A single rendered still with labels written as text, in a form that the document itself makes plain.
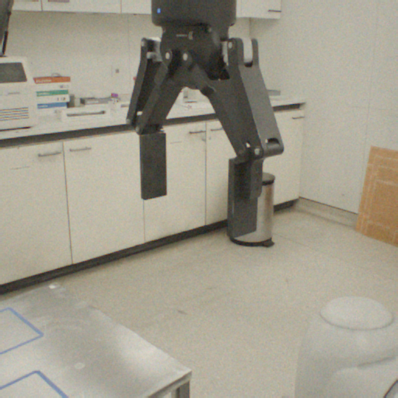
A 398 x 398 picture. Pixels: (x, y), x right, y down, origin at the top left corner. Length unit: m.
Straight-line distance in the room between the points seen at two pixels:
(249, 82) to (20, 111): 2.39
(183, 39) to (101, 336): 0.66
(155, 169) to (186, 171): 2.82
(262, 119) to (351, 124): 3.47
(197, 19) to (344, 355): 0.51
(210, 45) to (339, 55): 3.49
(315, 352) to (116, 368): 0.34
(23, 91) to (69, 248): 0.93
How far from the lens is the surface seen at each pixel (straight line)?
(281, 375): 2.28
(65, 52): 3.52
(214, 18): 0.44
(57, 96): 3.26
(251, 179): 0.42
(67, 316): 1.07
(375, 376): 0.76
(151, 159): 0.53
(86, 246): 3.08
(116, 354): 0.94
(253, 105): 0.40
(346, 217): 4.02
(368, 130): 3.80
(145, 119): 0.52
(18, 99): 2.74
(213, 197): 3.56
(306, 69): 4.09
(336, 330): 0.76
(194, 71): 0.44
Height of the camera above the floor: 1.36
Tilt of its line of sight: 17 degrees down
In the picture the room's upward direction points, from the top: straight up
